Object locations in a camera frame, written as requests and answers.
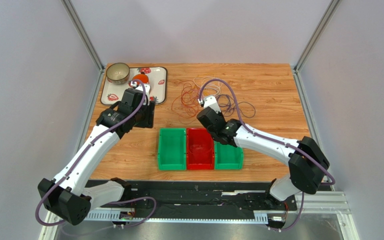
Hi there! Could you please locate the red plastic bin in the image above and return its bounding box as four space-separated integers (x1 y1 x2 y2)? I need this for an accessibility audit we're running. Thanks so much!
186 128 215 170

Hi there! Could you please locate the ceramic bowl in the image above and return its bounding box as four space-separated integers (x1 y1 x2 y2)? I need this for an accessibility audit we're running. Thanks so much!
106 62 130 85

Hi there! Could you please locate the green plastic bin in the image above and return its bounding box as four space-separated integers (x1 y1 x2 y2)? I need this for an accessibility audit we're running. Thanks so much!
214 142 244 170
157 128 187 171

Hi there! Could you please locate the orange glass cup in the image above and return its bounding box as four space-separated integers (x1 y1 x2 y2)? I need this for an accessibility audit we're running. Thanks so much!
132 73 149 84

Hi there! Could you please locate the orange cable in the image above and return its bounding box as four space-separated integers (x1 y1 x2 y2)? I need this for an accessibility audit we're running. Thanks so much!
171 81 201 121

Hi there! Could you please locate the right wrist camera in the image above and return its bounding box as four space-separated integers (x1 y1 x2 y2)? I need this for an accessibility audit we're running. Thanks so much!
198 95 222 114

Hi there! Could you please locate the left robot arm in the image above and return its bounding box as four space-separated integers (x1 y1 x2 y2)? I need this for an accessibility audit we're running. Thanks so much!
37 86 156 226

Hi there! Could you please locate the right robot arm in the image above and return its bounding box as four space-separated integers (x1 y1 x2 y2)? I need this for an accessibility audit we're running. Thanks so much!
197 107 330 201

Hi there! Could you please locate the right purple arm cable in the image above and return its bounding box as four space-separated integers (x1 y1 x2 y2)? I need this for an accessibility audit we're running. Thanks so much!
198 78 336 233

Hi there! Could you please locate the left green plastic bin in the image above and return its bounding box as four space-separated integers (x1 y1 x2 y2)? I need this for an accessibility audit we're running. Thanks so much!
157 128 187 171

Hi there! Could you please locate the aluminium frame rail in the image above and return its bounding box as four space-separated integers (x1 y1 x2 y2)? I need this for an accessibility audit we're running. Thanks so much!
38 186 361 240

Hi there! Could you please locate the right green plastic bin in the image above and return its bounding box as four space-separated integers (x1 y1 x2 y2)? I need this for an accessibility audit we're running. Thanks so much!
214 142 244 170

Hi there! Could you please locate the white strawberry tray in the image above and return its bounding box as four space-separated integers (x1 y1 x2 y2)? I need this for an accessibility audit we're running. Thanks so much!
100 66 168 106

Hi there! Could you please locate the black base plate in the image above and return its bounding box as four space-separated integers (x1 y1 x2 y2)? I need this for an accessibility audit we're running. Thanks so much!
99 186 298 214

